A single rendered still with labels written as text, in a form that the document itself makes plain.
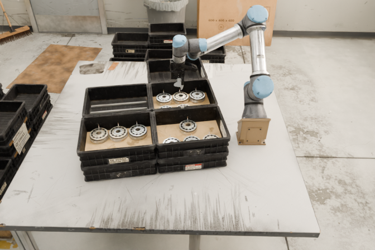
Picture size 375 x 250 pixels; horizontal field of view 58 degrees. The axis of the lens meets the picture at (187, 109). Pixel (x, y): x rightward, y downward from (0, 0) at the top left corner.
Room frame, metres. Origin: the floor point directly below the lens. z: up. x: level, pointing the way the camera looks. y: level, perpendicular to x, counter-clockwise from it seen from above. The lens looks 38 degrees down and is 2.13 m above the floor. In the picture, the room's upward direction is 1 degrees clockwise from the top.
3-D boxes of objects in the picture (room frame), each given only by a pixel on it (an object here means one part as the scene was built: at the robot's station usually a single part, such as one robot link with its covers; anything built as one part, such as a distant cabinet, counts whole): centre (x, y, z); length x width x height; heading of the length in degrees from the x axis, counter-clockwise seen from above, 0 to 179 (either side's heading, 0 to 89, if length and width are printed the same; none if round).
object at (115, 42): (3.42, 0.63, 0.31); 0.40 x 0.30 x 0.34; 90
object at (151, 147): (1.36, 0.38, 0.92); 0.40 x 0.30 x 0.02; 100
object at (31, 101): (2.28, 1.39, 0.31); 0.40 x 0.30 x 0.34; 0
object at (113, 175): (1.36, 0.38, 0.76); 0.40 x 0.30 x 0.12; 100
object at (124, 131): (1.43, 0.39, 0.86); 0.10 x 0.10 x 0.01
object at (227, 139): (1.43, -0.01, 0.92); 0.40 x 0.30 x 0.02; 100
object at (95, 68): (2.39, 0.80, 0.71); 0.22 x 0.19 x 0.01; 90
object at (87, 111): (1.66, 0.43, 0.87); 0.40 x 0.30 x 0.11; 100
